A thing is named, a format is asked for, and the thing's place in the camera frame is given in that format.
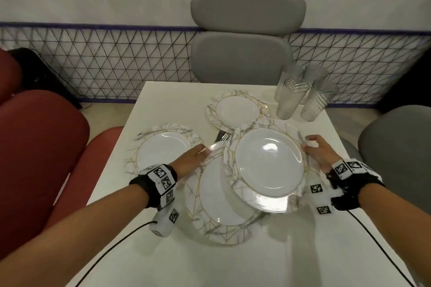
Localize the black wire mesh fence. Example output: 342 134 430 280
0 22 431 106

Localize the person's right forearm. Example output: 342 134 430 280
357 183 431 278

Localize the wrist camera with markers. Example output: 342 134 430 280
129 164 181 238
309 159 386 217

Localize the red padded chair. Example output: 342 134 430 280
0 90 125 261
0 48 23 103

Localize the clear ribbed glass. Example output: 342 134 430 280
281 63 306 83
302 64 329 86
276 76 310 120
300 80 339 122

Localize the grey padded chair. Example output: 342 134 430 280
190 0 307 85
340 105 431 215

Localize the black cable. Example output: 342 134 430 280
347 209 409 287
75 222 158 287

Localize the person's right hand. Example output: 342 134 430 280
301 134 339 175

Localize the left wrist camera with markers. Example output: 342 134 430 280
129 164 181 238

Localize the person's left forearm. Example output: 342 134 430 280
0 183 151 287

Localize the white marble-pattern plate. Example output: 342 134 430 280
125 123 205 177
183 142 270 246
206 90 270 133
223 119 312 214

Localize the right wrist camera with markers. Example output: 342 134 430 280
309 159 386 217

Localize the person's left hand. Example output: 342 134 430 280
172 144 211 182

